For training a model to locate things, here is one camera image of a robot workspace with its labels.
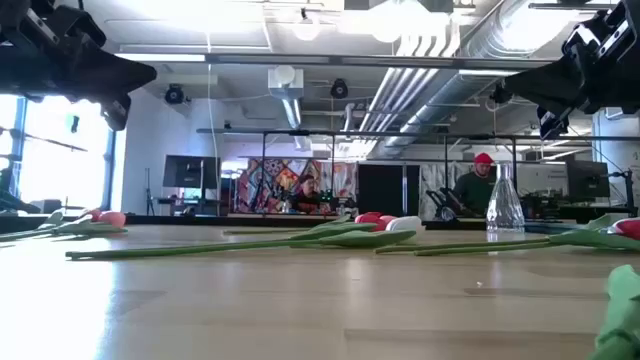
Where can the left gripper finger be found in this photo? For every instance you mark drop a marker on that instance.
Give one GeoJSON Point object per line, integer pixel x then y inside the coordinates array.
{"type": "Point", "coordinates": [117, 115]}
{"type": "Point", "coordinates": [100, 77]}

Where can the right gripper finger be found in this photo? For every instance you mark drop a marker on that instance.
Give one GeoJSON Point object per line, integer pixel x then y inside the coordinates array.
{"type": "Point", "coordinates": [545, 90]}
{"type": "Point", "coordinates": [551, 125]}

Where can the white artificial tulip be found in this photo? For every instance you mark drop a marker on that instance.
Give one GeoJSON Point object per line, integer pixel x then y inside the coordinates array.
{"type": "Point", "coordinates": [407, 224]}
{"type": "Point", "coordinates": [620, 315]}

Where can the black background robot arm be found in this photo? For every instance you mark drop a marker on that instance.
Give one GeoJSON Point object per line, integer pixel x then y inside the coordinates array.
{"type": "Point", "coordinates": [440, 202]}

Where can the clear bottle-shaped glass vase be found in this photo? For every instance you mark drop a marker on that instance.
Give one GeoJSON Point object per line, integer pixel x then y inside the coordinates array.
{"type": "Point", "coordinates": [505, 210]}

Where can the black ceiling spot lamp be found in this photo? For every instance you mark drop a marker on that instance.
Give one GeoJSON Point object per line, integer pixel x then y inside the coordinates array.
{"type": "Point", "coordinates": [174, 94]}
{"type": "Point", "coordinates": [497, 95]}
{"type": "Point", "coordinates": [339, 88]}

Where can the black computer monitor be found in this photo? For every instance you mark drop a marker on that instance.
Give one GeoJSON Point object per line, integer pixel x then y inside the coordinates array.
{"type": "Point", "coordinates": [190, 171]}
{"type": "Point", "coordinates": [587, 179]}

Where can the large window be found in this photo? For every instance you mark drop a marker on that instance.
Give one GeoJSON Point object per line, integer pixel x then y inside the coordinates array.
{"type": "Point", "coordinates": [60, 165]}

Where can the black tripod stand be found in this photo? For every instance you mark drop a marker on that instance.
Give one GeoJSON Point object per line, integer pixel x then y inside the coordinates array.
{"type": "Point", "coordinates": [149, 195]}

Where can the person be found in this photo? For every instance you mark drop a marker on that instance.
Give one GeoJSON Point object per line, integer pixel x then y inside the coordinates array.
{"type": "Point", "coordinates": [306, 195]}
{"type": "Point", "coordinates": [475, 190]}

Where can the black standing desk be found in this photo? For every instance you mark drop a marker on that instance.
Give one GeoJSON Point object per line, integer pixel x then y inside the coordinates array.
{"type": "Point", "coordinates": [190, 202]}

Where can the white patterned curtain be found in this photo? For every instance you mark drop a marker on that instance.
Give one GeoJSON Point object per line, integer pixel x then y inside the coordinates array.
{"type": "Point", "coordinates": [432, 180]}

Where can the white ceiling pipes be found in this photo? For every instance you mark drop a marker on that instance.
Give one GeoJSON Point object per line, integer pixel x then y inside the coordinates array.
{"type": "Point", "coordinates": [400, 75]}

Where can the colourful patterned tapestry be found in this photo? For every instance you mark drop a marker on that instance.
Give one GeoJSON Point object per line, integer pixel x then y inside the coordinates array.
{"type": "Point", "coordinates": [275, 182]}

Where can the black cabinet panel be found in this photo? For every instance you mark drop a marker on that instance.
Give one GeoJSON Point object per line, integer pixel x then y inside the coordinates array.
{"type": "Point", "coordinates": [387, 190]}

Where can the long ceiling light bar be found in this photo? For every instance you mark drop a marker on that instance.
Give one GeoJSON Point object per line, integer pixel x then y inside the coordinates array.
{"type": "Point", "coordinates": [300, 60]}

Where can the round white ceiling lamp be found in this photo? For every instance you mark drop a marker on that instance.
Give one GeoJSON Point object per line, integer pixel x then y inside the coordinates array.
{"type": "Point", "coordinates": [306, 27]}

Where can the black ceiling rail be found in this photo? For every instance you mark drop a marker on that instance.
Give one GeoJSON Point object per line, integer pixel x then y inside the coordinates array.
{"type": "Point", "coordinates": [560, 6]}

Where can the silver spiral air duct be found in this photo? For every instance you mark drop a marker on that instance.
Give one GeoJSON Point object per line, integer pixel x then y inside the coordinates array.
{"type": "Point", "coordinates": [450, 95]}

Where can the black background rig frame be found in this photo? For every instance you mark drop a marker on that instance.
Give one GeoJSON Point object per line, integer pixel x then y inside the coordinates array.
{"type": "Point", "coordinates": [350, 133]}

